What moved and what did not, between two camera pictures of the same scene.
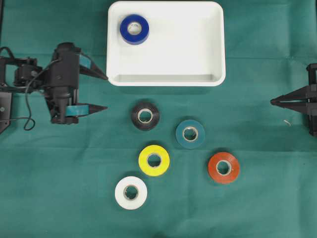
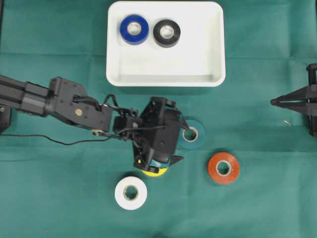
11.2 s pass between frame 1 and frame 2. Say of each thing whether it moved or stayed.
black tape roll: moved
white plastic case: stayed
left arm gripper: moved
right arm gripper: stayed
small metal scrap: stayed
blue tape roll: stayed
